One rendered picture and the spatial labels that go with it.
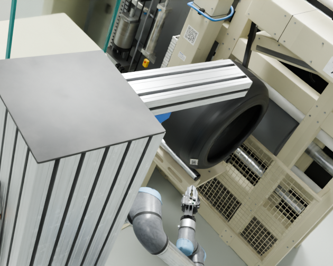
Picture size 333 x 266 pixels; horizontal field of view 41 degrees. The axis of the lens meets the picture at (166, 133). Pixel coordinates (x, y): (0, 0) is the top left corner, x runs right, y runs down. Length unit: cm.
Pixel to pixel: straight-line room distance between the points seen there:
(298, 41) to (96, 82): 150
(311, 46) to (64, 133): 163
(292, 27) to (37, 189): 170
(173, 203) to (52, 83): 270
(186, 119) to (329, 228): 228
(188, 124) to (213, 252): 143
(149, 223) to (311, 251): 228
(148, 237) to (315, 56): 113
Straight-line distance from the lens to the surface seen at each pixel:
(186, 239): 200
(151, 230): 173
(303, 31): 221
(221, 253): 337
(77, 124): 77
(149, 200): 178
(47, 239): 91
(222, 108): 208
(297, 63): 240
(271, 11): 229
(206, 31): 221
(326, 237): 402
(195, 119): 210
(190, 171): 240
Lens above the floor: 255
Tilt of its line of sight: 40 degrees down
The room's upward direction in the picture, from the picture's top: 25 degrees clockwise
